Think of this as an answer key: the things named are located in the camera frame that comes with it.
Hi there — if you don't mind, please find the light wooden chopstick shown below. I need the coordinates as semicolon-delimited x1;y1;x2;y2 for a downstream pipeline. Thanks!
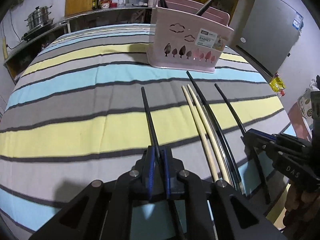
182;86;219;182
187;83;230;183

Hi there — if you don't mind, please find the person's right hand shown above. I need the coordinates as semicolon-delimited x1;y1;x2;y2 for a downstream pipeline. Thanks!
283;183;319;226

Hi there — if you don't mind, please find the long black chopstick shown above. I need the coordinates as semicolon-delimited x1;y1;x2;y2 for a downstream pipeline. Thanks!
187;71;245;193

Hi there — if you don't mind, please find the patterned cloth at right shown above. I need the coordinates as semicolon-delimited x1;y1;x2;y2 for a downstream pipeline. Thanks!
297;79;319;127

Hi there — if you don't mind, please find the yellow snack bag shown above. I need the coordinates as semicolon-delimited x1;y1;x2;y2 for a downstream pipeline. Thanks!
268;73;286;96

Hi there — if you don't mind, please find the striped tablecloth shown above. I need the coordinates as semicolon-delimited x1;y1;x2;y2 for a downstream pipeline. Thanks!
1;24;295;239

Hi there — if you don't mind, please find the grey refrigerator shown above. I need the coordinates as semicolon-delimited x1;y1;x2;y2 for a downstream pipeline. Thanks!
235;0;303;81

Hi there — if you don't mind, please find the pink utensil basket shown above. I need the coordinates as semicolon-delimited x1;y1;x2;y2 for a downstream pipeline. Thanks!
146;0;234;73

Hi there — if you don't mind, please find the red lidded jar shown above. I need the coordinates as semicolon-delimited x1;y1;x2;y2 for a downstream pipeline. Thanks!
100;0;113;9

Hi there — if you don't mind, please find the steel steamer pot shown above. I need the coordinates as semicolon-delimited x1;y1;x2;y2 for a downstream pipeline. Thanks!
25;6;52;30

